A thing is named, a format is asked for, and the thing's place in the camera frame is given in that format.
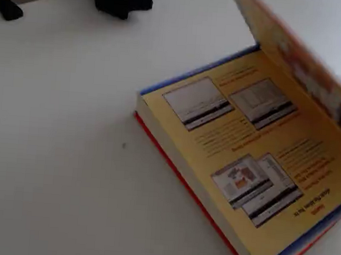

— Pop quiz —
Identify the cardboard box with labels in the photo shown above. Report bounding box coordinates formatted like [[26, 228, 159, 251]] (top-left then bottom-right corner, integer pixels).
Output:
[[123, 0, 341, 255]]

